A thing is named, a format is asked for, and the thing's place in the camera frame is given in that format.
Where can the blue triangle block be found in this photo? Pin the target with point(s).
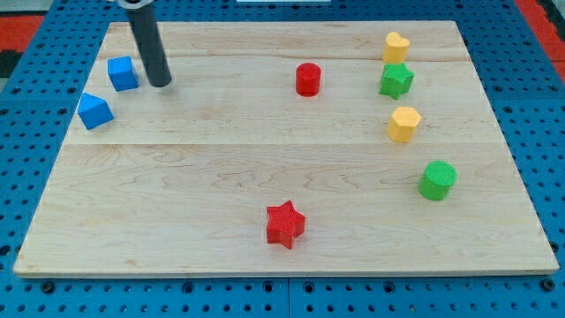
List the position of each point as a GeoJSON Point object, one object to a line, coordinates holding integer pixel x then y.
{"type": "Point", "coordinates": [94, 111]}

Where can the red cylinder block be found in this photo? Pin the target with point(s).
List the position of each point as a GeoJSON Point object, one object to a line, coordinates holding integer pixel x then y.
{"type": "Point", "coordinates": [308, 76]}

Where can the green star block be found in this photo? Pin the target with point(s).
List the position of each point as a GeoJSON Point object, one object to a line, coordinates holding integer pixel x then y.
{"type": "Point", "coordinates": [395, 80]}

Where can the yellow heart block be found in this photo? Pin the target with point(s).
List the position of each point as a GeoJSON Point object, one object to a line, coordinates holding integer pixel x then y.
{"type": "Point", "coordinates": [395, 49]}

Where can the light wooden board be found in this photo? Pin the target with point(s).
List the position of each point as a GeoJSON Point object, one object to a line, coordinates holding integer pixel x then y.
{"type": "Point", "coordinates": [177, 185]}

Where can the red star block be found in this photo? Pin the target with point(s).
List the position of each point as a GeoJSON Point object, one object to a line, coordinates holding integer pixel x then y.
{"type": "Point", "coordinates": [284, 224]}

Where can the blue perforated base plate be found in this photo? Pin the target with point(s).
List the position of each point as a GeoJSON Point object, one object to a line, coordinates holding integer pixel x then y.
{"type": "Point", "coordinates": [49, 46]}

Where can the green cylinder block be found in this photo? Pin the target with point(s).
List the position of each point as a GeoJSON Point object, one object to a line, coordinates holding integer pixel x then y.
{"type": "Point", "coordinates": [437, 180]}

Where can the yellow hexagon block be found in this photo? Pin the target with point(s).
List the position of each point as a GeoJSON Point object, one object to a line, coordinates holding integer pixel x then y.
{"type": "Point", "coordinates": [403, 124]}

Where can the blue cube block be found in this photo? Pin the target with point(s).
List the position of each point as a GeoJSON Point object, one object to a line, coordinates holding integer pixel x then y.
{"type": "Point", "coordinates": [122, 73]}

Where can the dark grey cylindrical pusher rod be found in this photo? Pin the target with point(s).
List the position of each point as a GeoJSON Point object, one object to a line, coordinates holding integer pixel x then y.
{"type": "Point", "coordinates": [146, 34]}

